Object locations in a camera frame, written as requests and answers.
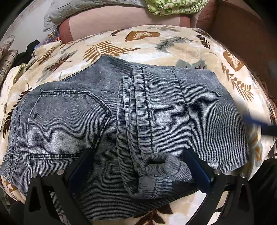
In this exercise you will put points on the striped brown pillow upper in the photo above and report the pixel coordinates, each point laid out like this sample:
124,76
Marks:
6,45

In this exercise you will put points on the grey-blue denim pants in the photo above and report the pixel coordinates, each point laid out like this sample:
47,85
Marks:
137,120

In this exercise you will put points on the cream patterned pillow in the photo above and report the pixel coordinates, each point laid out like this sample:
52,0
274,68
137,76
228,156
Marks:
12,77

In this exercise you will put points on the colourful small packets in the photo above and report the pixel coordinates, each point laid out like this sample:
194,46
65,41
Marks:
54,36

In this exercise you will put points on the black garment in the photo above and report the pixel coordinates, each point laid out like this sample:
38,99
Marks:
25,57

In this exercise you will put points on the brown wooden headboard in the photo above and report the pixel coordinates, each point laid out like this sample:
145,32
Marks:
246,35

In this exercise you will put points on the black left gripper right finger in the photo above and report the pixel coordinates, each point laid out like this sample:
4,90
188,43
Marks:
228,194

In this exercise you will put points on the green patterned folded cloth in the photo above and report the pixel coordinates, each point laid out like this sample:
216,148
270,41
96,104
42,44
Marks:
172,7

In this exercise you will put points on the leaf-patterned fleece blanket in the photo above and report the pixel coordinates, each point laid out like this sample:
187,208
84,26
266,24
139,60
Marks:
154,45

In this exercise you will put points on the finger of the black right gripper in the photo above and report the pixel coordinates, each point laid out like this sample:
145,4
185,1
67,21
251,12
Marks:
266,129

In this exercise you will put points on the grey quilted pillow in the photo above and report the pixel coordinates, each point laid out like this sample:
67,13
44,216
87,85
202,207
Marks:
60,10

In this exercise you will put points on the pink bolster cushion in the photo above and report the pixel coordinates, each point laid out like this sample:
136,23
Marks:
100,20

